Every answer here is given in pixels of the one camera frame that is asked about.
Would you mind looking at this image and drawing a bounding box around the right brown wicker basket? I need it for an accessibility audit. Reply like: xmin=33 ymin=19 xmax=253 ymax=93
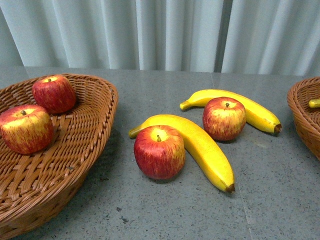
xmin=287 ymin=76 xmax=320 ymax=159

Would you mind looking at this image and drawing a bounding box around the white pleated curtain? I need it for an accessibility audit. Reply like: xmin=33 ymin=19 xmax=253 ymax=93
xmin=0 ymin=0 xmax=320 ymax=76

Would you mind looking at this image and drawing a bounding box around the red-yellow apple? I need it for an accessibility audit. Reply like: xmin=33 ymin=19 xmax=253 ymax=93
xmin=0 ymin=104 xmax=54 ymax=155
xmin=202 ymin=96 xmax=246 ymax=141

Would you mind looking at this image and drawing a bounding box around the red apple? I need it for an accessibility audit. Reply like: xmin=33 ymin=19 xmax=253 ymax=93
xmin=32 ymin=75 xmax=77 ymax=114
xmin=133 ymin=125 xmax=186 ymax=180

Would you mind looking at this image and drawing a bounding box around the yellow banana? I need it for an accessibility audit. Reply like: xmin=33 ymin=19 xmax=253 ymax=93
xmin=308 ymin=98 xmax=320 ymax=109
xmin=128 ymin=114 xmax=235 ymax=193
xmin=179 ymin=89 xmax=282 ymax=134

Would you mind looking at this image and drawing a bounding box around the left brown wicker basket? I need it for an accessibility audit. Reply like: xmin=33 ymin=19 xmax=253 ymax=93
xmin=0 ymin=73 xmax=119 ymax=240

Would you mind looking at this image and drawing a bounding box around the brown wicker basket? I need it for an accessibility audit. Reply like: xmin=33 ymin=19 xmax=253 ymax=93
xmin=287 ymin=76 xmax=320 ymax=159
xmin=0 ymin=73 xmax=119 ymax=240

